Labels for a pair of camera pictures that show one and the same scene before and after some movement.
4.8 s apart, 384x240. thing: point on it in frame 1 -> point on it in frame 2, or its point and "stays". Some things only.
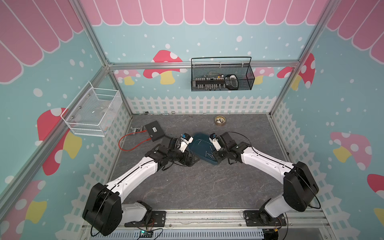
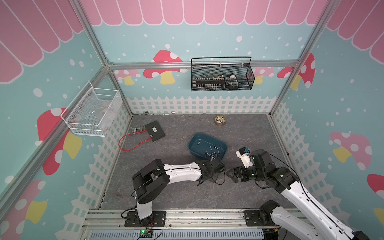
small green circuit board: [145, 233] stays
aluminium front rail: [311, 219] stays
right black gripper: [216, 156] -> [242, 169]
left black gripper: [189, 162] -> [211, 178]
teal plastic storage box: [203, 148] stays
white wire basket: [93, 111] stays
